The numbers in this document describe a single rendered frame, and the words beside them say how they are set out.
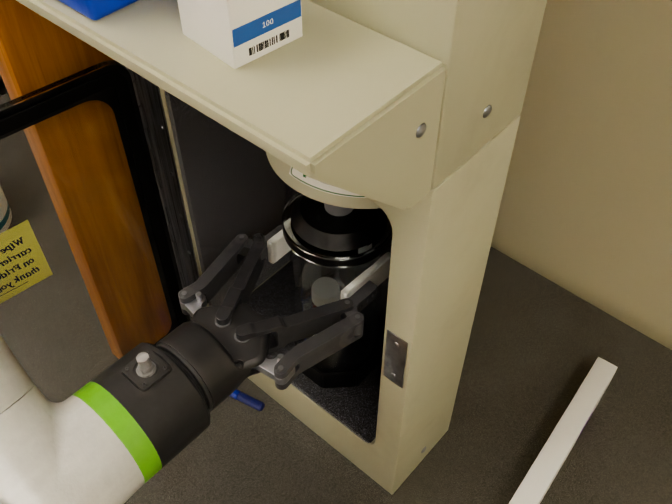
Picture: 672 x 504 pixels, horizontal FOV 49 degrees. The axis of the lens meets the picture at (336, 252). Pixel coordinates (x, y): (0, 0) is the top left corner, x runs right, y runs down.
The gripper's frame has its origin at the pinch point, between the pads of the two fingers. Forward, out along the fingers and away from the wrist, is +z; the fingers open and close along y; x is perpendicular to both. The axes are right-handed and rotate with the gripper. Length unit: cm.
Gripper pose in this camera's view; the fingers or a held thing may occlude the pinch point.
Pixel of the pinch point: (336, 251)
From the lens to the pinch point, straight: 73.3
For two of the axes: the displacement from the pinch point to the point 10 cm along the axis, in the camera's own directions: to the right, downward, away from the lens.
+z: 6.6, -5.4, 5.2
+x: -0.1, 6.8, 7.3
